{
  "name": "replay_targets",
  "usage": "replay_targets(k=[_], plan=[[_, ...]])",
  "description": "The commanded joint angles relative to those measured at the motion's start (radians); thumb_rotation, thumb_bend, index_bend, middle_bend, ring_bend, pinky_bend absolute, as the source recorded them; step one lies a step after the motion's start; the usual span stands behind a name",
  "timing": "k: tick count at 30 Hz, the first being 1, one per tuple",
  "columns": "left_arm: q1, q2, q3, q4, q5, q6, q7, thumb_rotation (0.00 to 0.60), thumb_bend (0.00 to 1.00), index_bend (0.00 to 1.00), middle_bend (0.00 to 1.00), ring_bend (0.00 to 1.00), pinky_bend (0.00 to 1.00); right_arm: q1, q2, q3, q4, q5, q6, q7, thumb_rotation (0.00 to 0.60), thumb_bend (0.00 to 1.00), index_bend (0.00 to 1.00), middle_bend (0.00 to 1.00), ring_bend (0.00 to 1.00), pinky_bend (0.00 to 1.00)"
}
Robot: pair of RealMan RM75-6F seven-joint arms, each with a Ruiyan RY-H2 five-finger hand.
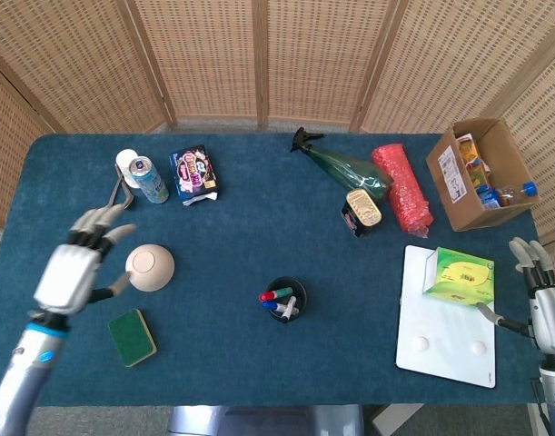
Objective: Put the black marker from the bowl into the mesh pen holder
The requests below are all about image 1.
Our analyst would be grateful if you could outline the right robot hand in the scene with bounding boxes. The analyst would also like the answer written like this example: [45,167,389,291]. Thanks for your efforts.
[475,236,555,355]

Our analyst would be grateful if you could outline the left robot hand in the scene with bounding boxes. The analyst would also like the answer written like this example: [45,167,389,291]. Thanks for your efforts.
[33,203,137,319]

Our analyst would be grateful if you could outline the black and white marker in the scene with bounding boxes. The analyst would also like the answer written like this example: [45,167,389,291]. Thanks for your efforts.
[283,295,301,322]

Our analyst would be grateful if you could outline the black mesh pen holder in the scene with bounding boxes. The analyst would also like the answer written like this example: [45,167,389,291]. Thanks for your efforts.
[265,275,308,324]

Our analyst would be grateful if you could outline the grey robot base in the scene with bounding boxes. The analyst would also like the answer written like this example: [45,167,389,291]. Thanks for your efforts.
[167,405,364,436]

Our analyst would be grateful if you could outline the red marker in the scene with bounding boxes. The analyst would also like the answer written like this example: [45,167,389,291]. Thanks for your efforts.
[259,286,292,302]

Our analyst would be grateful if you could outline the beige upturned bowl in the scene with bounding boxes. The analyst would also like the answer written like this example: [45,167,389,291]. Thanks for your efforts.
[124,243,175,292]

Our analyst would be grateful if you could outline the green and yellow sponge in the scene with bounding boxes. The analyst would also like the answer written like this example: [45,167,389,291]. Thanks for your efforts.
[107,308,158,368]

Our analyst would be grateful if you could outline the green tissue box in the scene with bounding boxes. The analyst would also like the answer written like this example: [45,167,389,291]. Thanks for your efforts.
[421,247,495,305]

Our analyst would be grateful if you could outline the black spoon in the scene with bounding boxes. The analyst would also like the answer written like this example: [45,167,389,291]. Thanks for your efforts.
[107,163,136,211]

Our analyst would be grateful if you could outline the white board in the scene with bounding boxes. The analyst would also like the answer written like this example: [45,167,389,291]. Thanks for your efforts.
[395,244,497,390]

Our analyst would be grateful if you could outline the light blue drink can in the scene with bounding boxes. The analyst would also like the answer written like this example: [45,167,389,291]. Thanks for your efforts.
[128,155,170,204]

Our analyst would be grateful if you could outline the white paper cup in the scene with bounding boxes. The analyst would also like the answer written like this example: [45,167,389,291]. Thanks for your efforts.
[114,148,140,188]

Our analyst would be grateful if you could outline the plastic bottle blue cap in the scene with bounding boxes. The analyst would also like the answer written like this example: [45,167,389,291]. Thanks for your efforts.
[494,181,538,208]

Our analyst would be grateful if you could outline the blue packet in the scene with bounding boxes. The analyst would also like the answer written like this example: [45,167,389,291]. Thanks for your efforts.
[476,185,503,211]

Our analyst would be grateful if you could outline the brown cardboard box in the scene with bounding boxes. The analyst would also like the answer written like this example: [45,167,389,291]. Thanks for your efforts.
[425,117,541,233]

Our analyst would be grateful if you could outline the dark blue snack package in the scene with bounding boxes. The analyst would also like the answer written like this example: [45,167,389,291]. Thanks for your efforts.
[169,144,222,206]

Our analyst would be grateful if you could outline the yellow orange packets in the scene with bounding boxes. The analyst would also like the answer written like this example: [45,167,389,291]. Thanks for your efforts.
[456,134,491,187]

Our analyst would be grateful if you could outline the blue table cloth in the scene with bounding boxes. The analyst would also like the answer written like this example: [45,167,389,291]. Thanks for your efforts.
[0,133,555,408]

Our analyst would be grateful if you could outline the red bubble wrap roll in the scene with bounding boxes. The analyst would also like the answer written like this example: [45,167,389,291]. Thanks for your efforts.
[371,143,435,240]

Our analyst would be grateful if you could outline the black luncheon meat tin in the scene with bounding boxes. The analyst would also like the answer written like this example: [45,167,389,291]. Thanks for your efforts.
[340,188,383,238]

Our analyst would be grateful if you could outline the green spray bottle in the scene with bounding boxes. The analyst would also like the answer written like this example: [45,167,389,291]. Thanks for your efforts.
[290,126,394,202]

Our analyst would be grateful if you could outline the wicker folding screen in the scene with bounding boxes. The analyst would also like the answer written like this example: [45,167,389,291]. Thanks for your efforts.
[0,0,555,249]

